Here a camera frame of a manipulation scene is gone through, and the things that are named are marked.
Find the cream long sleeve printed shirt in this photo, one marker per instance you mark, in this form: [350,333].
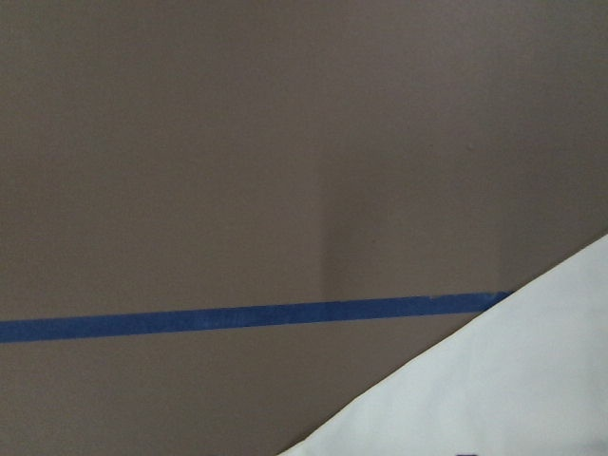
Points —
[527,377]

